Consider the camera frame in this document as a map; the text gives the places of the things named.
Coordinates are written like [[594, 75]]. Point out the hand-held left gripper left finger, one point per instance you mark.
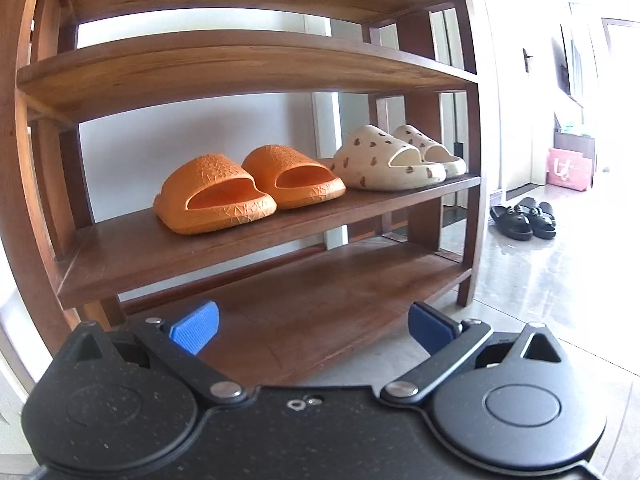
[[195, 325]]

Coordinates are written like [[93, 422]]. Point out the wooden shoe rack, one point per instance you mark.
[[250, 245]]

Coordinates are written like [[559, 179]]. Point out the orange rubber slipper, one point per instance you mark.
[[295, 160], [210, 175]]

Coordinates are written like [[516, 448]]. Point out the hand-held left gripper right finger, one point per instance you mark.
[[427, 325]]

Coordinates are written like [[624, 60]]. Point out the pink shopping bag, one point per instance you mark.
[[567, 170]]

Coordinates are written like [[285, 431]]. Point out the cream heart-print slipper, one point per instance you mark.
[[415, 132], [370, 155]]

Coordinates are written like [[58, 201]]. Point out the wall television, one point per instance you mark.
[[564, 72]]

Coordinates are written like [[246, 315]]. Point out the wooden low cabinet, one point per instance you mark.
[[585, 142]]

